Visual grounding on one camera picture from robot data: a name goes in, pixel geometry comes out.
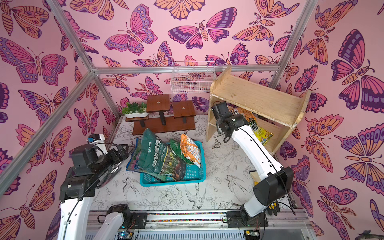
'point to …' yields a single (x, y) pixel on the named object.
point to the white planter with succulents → (135, 110)
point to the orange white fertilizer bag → (190, 149)
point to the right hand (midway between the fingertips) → (225, 124)
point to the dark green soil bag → (174, 167)
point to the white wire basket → (192, 77)
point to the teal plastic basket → (193, 174)
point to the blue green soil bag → (147, 155)
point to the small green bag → (175, 145)
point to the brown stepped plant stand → (160, 120)
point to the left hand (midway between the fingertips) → (121, 146)
